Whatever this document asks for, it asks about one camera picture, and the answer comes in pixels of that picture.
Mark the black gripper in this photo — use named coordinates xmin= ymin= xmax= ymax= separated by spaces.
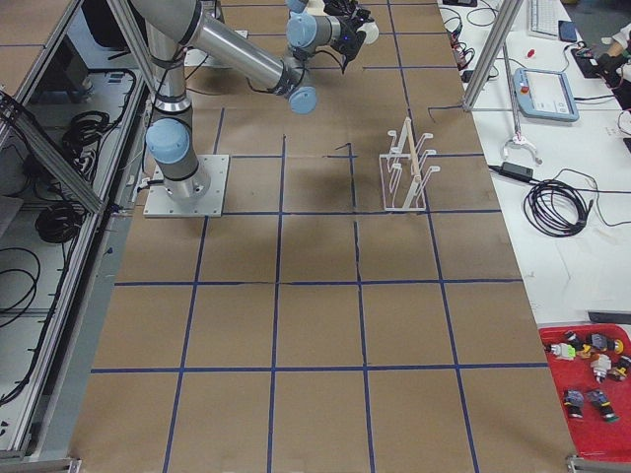
xmin=330 ymin=13 xmax=371 ymax=55

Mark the white plastic cup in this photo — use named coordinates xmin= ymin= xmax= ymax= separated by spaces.
xmin=357 ymin=22 xmax=380 ymax=44

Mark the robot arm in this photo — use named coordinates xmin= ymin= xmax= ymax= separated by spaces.
xmin=134 ymin=1 xmax=380 ymax=218

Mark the metal reach grabber tool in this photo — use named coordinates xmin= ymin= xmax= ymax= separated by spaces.
xmin=502 ymin=43 xmax=542 ymax=165

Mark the white keyboard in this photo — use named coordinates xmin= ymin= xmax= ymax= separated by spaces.
xmin=526 ymin=0 xmax=562 ymax=39

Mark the black power adapter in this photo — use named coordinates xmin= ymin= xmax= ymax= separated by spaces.
xmin=500 ymin=162 xmax=533 ymax=182

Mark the teach pendant tablet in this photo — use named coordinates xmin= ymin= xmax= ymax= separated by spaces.
xmin=513 ymin=68 xmax=580 ymax=122

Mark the seated person white shirt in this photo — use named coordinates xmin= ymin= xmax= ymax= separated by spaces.
xmin=596 ymin=25 xmax=630 ymax=89

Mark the red parts tray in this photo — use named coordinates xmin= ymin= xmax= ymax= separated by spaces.
xmin=539 ymin=324 xmax=630 ymax=463

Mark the white wire cup rack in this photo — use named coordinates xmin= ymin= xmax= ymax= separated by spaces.
xmin=379 ymin=117 xmax=441 ymax=213

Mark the aluminium frame post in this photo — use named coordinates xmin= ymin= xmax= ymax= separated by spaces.
xmin=462 ymin=0 xmax=523 ymax=111

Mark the coiled black cable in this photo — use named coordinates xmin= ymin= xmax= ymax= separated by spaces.
xmin=523 ymin=169 xmax=600 ymax=238

